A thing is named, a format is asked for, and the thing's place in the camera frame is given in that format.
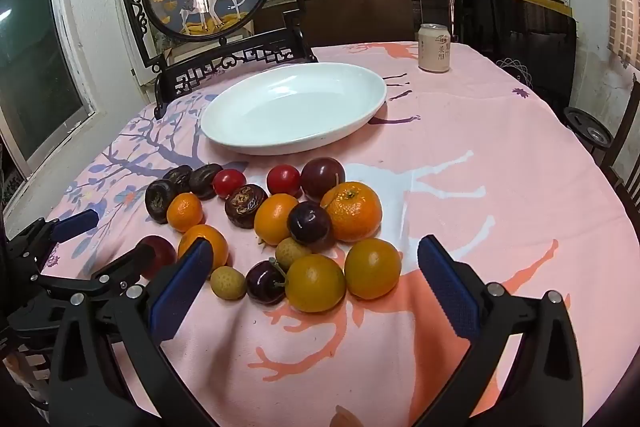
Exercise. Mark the black round metal disc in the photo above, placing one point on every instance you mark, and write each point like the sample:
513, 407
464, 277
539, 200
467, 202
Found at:
587, 132

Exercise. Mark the red plum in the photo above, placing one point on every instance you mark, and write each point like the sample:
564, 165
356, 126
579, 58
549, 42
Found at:
162, 252

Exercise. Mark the dark brown water chestnut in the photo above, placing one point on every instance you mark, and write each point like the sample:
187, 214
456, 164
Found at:
205, 180
178, 177
160, 201
245, 205

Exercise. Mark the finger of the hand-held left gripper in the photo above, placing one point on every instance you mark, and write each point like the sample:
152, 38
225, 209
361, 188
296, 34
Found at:
127, 264
75, 223

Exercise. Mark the beige small bottle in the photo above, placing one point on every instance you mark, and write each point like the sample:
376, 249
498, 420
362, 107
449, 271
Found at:
435, 49

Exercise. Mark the beige longan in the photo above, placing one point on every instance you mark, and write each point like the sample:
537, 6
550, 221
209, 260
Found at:
293, 253
227, 283

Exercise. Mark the white oval plate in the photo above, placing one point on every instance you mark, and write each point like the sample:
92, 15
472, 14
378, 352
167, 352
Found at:
295, 107

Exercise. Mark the yellow-orange round fruit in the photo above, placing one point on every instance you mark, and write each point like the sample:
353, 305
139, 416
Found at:
315, 283
372, 268

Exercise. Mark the dark wooden chair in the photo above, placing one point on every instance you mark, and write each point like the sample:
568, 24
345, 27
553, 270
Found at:
625, 147

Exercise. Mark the red cherry tomato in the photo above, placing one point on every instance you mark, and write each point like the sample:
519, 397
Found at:
283, 180
229, 183

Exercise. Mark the window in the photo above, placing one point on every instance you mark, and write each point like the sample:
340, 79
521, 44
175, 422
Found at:
35, 72

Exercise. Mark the pink printed tablecloth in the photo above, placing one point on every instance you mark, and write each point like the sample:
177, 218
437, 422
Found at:
450, 132

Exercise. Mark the large orange mandarin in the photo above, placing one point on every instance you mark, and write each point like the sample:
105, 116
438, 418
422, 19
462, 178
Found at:
351, 211

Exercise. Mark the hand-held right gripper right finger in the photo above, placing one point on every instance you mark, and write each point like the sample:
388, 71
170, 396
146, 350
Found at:
445, 287

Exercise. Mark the small orange tangerine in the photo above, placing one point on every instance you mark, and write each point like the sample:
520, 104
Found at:
185, 212
276, 219
218, 247

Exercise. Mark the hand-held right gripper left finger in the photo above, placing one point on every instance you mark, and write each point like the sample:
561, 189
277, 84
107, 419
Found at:
180, 287

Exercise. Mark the dark purple plum with stem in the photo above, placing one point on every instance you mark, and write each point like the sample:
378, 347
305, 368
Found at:
265, 283

